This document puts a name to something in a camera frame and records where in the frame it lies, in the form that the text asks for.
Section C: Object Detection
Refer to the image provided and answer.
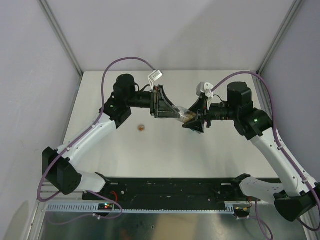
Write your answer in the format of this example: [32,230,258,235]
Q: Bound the aluminium frame post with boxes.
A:
[256,0,306,75]
[37,0,84,77]

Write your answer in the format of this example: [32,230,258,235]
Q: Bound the grey slotted cable duct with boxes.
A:
[46,202,249,214]

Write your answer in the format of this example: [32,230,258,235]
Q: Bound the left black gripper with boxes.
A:
[125,85,180,119]

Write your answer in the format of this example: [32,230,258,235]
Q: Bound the clear pill bottle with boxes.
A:
[176,106,197,124]

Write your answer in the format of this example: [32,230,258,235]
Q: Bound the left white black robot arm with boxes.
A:
[42,70,181,200]

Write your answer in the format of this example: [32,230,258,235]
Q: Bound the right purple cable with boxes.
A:
[211,71,320,232]

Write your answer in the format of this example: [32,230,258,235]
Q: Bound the purple cable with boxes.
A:
[211,71,320,232]
[36,57,156,202]

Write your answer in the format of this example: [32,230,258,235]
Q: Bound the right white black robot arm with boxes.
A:
[183,82,320,222]

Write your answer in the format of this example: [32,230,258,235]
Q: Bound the left aluminium frame post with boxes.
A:
[37,0,84,77]

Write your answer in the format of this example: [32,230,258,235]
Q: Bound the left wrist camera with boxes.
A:
[147,70,163,89]

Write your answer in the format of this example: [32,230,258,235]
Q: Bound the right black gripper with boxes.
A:
[182,96,239,133]

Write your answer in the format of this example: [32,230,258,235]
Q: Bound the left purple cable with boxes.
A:
[36,57,156,202]

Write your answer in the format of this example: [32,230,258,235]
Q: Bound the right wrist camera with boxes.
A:
[196,82,214,99]

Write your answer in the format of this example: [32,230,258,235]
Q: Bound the shiny metal base plate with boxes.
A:
[37,211,303,240]

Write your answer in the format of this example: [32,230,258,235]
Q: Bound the right aluminium frame post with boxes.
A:
[256,0,306,75]

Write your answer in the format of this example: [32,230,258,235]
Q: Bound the white bottle cap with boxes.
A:
[138,124,146,132]

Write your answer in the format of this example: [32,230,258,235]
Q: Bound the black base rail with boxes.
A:
[82,177,253,210]

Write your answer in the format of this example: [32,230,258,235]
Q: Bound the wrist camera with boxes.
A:
[196,82,214,99]
[147,70,163,89]

